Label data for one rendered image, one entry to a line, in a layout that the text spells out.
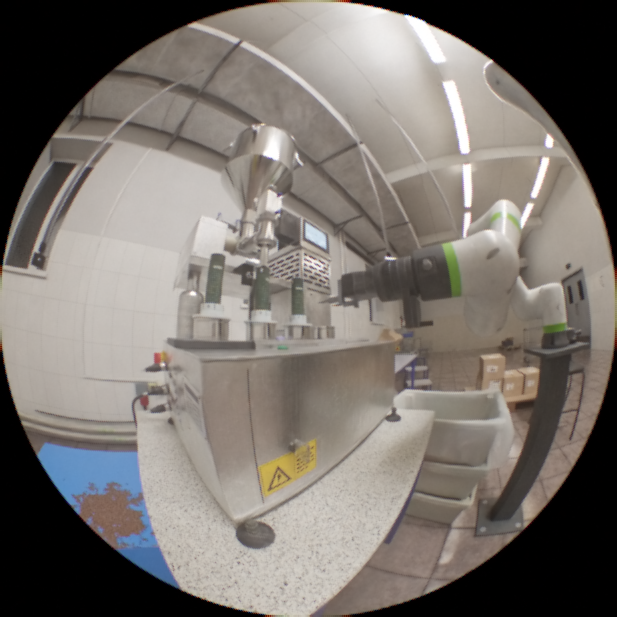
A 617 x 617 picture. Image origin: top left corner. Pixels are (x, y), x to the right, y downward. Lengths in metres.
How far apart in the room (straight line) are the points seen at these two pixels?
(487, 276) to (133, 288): 1.98
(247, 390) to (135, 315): 1.67
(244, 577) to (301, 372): 0.31
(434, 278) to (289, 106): 2.47
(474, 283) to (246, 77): 2.54
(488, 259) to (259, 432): 0.37
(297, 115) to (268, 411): 2.65
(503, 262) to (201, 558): 0.55
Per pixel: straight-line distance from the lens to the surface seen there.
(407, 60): 3.74
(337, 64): 3.50
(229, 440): 0.21
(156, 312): 1.82
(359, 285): 0.34
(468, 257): 0.31
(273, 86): 2.53
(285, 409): 0.24
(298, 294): 0.46
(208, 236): 0.49
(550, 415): 1.02
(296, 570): 0.31
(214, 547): 0.33
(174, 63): 2.79
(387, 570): 1.12
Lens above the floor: 1.04
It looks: 9 degrees up
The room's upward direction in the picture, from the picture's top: 1 degrees counter-clockwise
